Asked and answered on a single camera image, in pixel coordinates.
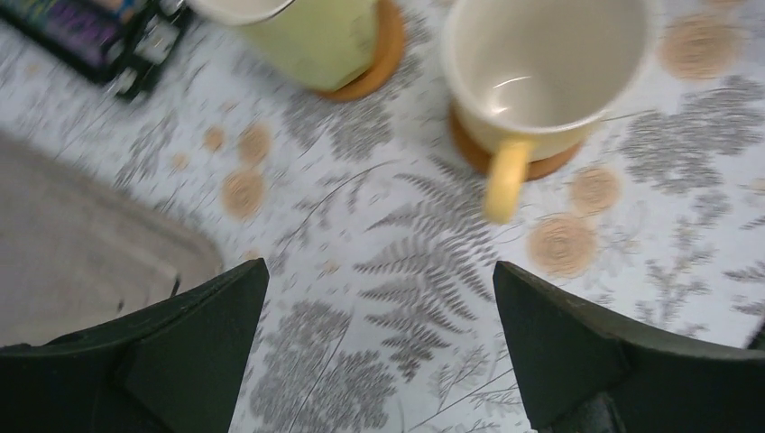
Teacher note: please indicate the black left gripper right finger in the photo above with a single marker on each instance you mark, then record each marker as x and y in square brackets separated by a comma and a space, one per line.
[583, 368]

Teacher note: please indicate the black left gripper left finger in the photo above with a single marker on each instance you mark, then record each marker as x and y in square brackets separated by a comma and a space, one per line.
[176, 366]

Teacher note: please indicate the pale yellow mug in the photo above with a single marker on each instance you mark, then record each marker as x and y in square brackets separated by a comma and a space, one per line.
[321, 44]

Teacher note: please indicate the light brown wooden coaster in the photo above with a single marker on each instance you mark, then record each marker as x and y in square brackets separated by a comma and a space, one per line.
[479, 159]

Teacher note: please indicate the orange wooden coaster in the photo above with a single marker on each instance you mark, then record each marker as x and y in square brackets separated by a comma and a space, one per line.
[388, 54]

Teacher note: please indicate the silver metal tray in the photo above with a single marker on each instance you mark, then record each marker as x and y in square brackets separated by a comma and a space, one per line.
[76, 254]

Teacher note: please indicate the floral table mat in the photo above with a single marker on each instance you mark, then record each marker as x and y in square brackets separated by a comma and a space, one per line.
[379, 315]

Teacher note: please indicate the black poker chip case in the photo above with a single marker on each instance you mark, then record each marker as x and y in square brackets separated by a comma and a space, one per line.
[121, 45]

